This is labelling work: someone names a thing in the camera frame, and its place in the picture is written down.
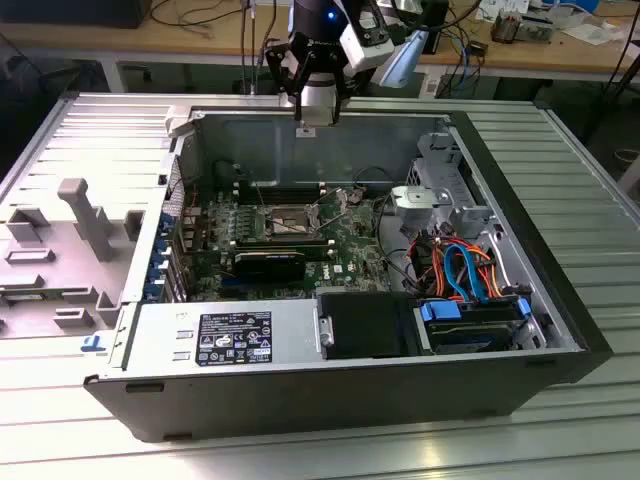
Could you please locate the black graphics card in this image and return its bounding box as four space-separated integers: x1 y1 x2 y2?
232 248 307 284

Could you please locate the silver drive cage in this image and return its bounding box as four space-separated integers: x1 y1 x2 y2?
405 130 501 241

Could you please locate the hard disk in blue carrier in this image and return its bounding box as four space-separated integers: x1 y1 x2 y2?
412 297 535 357

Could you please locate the wooden desk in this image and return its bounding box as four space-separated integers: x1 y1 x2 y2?
0 0 640 101

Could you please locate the silver power supply unit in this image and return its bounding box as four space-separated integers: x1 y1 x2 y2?
107 298 322 372

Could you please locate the silver metal bracket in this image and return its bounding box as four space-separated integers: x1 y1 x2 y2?
389 184 451 234

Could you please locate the metal socket cover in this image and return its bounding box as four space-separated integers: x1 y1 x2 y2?
312 182 350 235

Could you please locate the grey electronic device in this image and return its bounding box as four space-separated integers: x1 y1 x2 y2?
519 13 557 44

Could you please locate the blue wire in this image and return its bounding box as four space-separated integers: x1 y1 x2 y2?
443 242 492 306

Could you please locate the brown transformer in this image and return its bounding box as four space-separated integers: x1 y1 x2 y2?
490 12 525 45

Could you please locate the white paper sheet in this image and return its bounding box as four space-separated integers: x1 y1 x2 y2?
560 19 629 47

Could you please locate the printed paper stack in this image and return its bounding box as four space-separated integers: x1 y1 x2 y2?
477 0 532 22

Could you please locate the black open PC case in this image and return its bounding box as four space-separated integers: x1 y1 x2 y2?
82 92 615 444

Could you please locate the large black box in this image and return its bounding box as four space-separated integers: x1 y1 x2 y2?
0 0 147 30

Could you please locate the CPU socket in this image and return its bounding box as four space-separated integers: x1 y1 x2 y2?
264 202 324 237

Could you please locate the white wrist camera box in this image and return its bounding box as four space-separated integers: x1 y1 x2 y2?
338 8 397 70

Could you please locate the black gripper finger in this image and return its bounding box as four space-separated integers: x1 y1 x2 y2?
263 42 307 122
332 49 354 125

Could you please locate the tall black box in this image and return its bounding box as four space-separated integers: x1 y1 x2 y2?
423 0 451 56

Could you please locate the silver CPU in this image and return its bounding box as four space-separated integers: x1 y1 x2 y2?
299 94 335 127

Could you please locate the pale plastic case latch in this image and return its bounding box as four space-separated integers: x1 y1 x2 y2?
163 103 197 139

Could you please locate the orange wire bundle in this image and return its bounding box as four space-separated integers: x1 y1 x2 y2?
408 237 507 302

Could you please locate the grey parts rack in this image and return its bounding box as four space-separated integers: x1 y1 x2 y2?
0 177 149 342

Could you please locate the green motherboard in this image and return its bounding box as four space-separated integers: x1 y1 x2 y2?
182 179 416 304

